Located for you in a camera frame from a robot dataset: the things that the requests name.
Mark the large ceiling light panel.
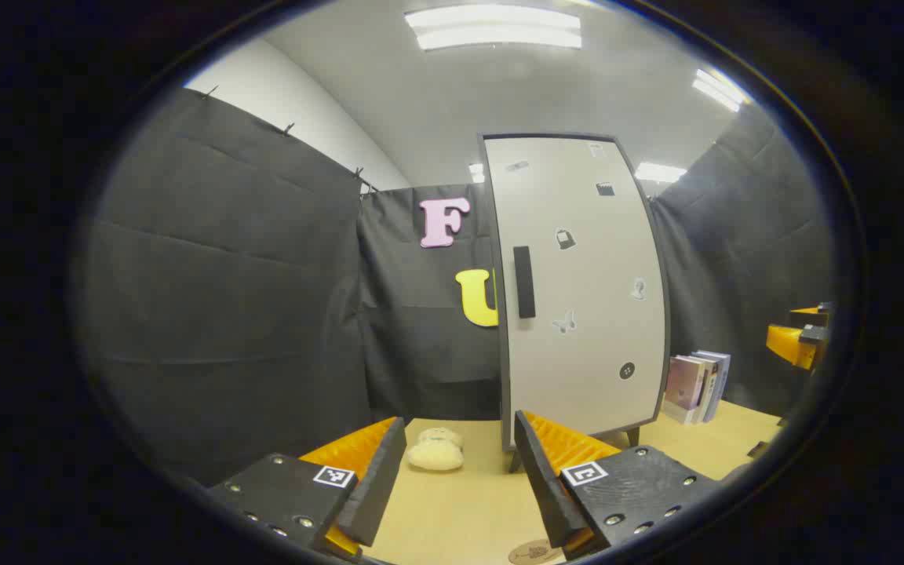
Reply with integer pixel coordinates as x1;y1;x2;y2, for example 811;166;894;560
405;6;582;52

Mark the cream plush toy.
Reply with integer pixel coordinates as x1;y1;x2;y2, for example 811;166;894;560
406;427;465;472

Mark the blue grey cover book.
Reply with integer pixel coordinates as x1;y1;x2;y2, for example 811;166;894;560
695;350;732;423

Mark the pink cover book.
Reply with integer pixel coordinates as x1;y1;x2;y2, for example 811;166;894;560
662;355;706;425

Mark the dark grey cabinet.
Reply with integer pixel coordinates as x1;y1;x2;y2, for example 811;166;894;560
478;132;673;473

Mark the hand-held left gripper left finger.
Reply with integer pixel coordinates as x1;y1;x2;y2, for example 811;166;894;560
205;416;408;562

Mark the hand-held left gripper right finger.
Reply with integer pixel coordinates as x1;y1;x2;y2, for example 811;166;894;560
513;410;724;560

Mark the white cover book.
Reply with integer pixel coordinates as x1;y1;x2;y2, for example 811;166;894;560
691;353;718;425

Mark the black door handle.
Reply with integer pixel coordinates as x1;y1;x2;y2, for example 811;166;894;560
513;246;537;319

